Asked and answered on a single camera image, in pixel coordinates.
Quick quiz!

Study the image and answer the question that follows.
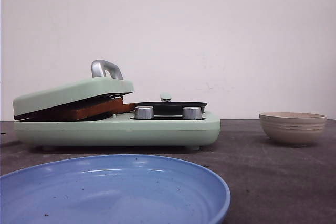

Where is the black round frying pan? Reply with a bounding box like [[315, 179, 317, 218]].
[[135, 100, 207, 116]]

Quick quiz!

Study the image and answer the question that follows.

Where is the mint green sandwich maker base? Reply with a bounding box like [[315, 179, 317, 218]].
[[14, 111, 221, 147]]

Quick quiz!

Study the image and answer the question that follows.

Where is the sandwich maker hinged lid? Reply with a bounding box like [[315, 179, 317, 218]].
[[13, 60, 134, 120]]

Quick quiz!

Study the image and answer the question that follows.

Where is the blue plate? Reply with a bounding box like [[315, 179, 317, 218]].
[[1, 154, 231, 223]]

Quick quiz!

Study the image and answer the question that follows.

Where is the right silver control knob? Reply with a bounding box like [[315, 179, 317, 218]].
[[182, 106, 202, 120]]

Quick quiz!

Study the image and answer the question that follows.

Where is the silver control knob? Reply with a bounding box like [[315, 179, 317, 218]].
[[134, 106, 154, 120], [182, 106, 202, 120]]

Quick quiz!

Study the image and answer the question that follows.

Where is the beige ribbed bowl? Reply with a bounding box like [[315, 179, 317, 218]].
[[259, 112, 327, 146]]

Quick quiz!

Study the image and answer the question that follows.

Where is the left silver control knob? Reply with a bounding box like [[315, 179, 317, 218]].
[[134, 106, 154, 120]]

